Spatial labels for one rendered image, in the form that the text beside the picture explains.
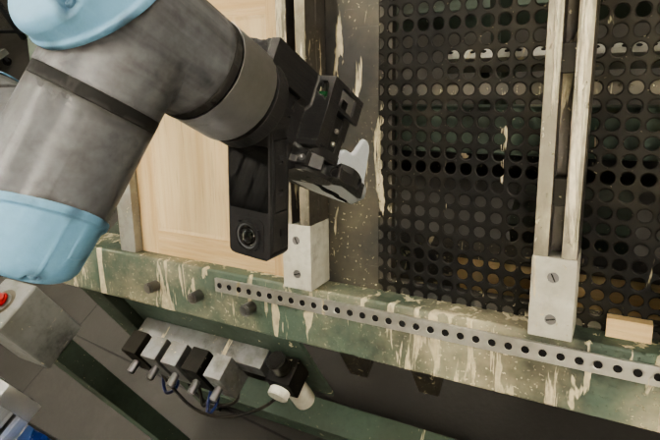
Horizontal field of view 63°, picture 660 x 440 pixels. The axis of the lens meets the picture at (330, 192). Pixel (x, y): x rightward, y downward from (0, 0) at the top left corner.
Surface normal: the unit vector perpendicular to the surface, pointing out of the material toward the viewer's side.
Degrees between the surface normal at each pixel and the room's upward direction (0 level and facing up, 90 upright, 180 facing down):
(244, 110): 103
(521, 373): 54
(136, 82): 86
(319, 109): 27
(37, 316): 90
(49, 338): 90
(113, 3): 97
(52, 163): 60
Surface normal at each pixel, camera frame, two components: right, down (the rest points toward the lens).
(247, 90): 0.73, 0.39
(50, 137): 0.16, 0.01
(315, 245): 0.88, 0.08
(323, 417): -0.29, -0.70
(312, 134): -0.48, -0.29
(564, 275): -0.48, 0.18
